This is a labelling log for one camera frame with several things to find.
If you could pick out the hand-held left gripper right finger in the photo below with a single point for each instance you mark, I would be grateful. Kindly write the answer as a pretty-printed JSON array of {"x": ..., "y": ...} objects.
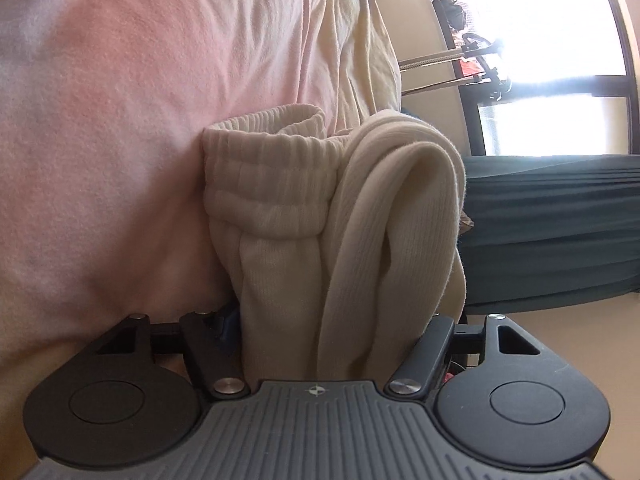
[{"x": 425, "y": 355}]

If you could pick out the dark framed window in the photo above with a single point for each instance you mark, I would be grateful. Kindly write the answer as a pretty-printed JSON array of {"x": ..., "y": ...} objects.
[{"x": 550, "y": 35}]

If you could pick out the crumpled beige quilt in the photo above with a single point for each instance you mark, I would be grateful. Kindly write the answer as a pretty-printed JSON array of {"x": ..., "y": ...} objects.
[{"x": 467, "y": 221}]

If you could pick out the cream knit garment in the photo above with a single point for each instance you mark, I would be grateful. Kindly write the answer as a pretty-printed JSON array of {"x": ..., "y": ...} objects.
[{"x": 300, "y": 240}]

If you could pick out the dark grey draped cloth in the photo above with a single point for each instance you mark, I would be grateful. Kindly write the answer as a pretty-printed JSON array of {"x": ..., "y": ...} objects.
[{"x": 550, "y": 230}]

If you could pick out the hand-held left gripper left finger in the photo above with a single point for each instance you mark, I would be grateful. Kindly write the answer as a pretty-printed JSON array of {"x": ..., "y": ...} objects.
[{"x": 231, "y": 327}]

